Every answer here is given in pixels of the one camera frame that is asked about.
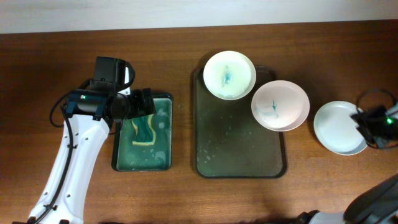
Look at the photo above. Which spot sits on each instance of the large dark serving tray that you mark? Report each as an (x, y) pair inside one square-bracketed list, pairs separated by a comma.
[(229, 142)]

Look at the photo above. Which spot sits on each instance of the pale blue plate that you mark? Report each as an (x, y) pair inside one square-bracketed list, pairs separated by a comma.
[(336, 130)]

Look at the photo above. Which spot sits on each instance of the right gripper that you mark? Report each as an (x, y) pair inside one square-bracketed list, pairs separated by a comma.
[(368, 123)]

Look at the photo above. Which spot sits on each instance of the small green water tray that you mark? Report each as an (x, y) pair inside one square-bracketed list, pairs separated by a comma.
[(128, 157)]

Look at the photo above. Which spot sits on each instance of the white plate blue stain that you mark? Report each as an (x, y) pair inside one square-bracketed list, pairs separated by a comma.
[(229, 75)]

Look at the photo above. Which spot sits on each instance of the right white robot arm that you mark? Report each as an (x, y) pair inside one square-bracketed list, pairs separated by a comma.
[(377, 205)]

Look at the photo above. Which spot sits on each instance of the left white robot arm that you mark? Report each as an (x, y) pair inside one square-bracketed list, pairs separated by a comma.
[(89, 113)]

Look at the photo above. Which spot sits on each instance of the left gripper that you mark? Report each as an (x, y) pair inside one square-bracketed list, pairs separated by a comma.
[(144, 102)]

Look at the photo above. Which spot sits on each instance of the green yellow scrubbing sponge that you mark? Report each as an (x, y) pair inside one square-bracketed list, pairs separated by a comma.
[(145, 133)]

